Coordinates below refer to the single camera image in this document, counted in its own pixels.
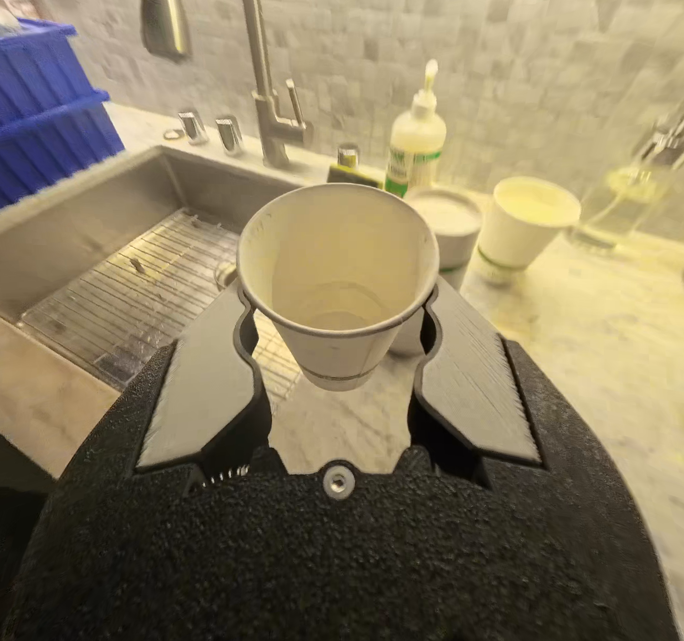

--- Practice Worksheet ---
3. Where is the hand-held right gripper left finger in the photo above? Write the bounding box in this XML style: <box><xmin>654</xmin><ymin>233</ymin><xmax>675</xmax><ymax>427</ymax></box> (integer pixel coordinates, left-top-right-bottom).
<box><xmin>135</xmin><ymin>280</ymin><xmax>273</xmax><ymax>480</ymax></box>

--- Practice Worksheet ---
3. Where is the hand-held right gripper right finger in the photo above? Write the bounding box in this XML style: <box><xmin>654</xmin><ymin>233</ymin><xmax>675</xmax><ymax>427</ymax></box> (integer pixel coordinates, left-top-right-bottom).
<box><xmin>408</xmin><ymin>275</ymin><xmax>544</xmax><ymax>473</ymax></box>

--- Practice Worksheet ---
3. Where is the white marble desk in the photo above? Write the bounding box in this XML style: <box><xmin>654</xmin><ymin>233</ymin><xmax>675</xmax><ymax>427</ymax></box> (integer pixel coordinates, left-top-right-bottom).
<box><xmin>0</xmin><ymin>101</ymin><xmax>684</xmax><ymax>599</ymax></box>

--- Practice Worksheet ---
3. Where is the white lidded paper cup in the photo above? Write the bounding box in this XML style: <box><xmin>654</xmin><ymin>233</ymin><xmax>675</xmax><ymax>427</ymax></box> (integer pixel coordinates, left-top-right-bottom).
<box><xmin>405</xmin><ymin>187</ymin><xmax>483</xmax><ymax>292</ymax></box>

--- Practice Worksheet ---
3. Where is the steel sink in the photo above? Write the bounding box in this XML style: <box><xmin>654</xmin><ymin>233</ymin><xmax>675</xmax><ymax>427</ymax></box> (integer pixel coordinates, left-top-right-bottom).
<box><xmin>0</xmin><ymin>145</ymin><xmax>321</xmax><ymax>392</ymax></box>

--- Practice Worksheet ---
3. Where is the glass soap dispenser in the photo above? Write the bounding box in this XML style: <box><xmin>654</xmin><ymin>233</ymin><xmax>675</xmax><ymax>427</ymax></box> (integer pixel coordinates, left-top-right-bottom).
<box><xmin>568</xmin><ymin>112</ymin><xmax>684</xmax><ymax>253</ymax></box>

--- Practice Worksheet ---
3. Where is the green yellow sponge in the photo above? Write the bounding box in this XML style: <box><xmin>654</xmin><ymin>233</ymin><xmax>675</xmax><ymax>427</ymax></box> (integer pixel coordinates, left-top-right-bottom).
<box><xmin>327</xmin><ymin>162</ymin><xmax>385</xmax><ymax>189</ymax></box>

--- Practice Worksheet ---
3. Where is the dish soap pump bottle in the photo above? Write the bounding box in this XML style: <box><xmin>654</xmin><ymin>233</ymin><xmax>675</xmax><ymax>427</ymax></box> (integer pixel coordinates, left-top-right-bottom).
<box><xmin>385</xmin><ymin>60</ymin><xmax>447</xmax><ymax>198</ymax></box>

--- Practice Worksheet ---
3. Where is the steel kitchen faucet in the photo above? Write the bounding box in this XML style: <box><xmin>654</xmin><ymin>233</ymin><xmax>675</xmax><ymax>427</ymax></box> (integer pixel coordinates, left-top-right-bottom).
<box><xmin>138</xmin><ymin>0</ymin><xmax>314</xmax><ymax>169</ymax></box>

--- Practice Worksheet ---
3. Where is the wire sink grid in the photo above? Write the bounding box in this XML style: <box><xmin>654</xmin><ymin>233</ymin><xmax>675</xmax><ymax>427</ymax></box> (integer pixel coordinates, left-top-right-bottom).
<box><xmin>20</xmin><ymin>208</ymin><xmax>303</xmax><ymax>401</ymax></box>

